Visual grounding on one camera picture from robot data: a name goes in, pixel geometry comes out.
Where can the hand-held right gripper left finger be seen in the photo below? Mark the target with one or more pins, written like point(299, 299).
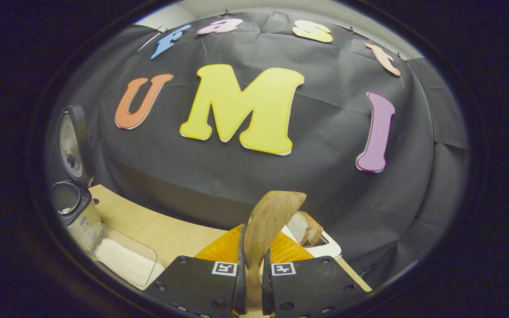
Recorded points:
point(241, 287)

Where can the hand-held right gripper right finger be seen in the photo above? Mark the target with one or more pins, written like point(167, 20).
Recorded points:
point(266, 287)

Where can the wooden spoon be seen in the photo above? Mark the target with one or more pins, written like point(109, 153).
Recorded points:
point(270, 221)

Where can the silver black rice cooker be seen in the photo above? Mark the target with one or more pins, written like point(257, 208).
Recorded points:
point(75, 203)

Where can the white toaster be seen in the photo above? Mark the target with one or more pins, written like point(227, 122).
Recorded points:
point(325, 249)

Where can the toasted bread slice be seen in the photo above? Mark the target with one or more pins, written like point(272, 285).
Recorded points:
point(305, 227)

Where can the black backdrop cloth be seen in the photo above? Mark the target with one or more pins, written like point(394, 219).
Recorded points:
point(325, 176)

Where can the clear plastic container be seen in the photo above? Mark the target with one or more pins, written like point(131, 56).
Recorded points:
point(104, 234)

